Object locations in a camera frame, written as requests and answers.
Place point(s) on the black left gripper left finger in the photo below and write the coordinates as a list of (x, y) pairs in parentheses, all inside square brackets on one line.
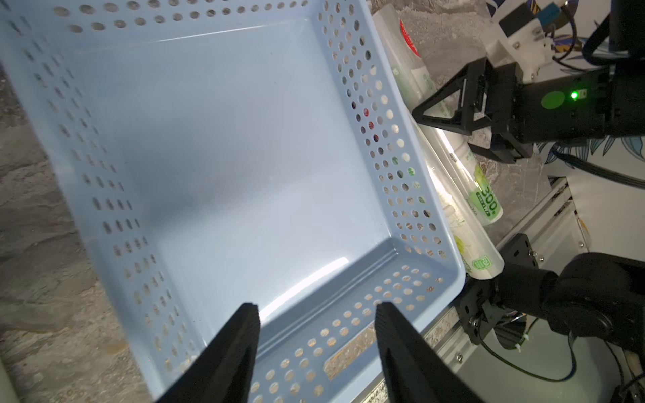
[(223, 372)]

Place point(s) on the green label plastic wrap roll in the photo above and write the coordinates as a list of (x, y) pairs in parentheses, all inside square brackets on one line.
[(482, 260)]

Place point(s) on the light blue perforated plastic basket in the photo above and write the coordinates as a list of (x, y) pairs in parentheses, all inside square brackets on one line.
[(214, 153)]

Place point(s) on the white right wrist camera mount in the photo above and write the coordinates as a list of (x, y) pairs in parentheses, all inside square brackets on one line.
[(519, 33)]

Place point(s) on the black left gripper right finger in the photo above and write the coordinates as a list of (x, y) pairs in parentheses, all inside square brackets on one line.
[(413, 372)]

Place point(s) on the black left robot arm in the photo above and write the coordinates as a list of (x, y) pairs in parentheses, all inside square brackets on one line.
[(569, 297)]

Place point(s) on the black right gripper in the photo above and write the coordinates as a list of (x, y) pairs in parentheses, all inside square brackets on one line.
[(565, 110)]

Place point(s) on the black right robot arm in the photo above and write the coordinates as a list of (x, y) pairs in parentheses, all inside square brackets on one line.
[(617, 43)]

